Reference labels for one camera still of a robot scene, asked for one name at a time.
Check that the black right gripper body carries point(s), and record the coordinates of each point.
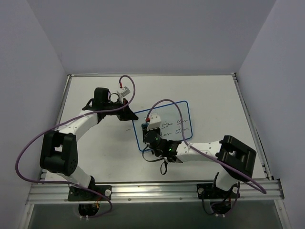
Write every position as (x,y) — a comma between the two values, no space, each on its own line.
(145,131)

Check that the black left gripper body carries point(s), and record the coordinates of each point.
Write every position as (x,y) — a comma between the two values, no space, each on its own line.
(122,110)

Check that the blue framed small whiteboard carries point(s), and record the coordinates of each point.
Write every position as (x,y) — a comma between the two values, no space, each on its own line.
(175,120)

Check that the blue bone shaped eraser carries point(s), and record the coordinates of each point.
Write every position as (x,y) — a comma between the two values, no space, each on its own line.
(144,125)

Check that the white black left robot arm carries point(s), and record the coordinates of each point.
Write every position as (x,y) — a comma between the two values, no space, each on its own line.
(59,153)

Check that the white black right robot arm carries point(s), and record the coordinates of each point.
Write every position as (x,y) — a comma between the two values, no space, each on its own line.
(236,158)

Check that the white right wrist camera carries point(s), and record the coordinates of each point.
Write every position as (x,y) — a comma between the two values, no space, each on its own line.
(153,121)

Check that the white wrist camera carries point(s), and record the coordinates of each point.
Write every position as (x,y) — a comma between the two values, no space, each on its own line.
(123,91)
(153,121)

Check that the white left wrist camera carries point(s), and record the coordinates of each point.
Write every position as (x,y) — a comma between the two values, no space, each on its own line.
(123,91)

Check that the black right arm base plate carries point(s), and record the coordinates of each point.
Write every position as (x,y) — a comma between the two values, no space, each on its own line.
(210,191)

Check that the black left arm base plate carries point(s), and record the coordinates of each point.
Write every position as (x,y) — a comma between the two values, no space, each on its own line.
(79,194)

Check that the aluminium front rail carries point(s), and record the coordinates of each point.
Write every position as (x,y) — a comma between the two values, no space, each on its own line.
(149,193)

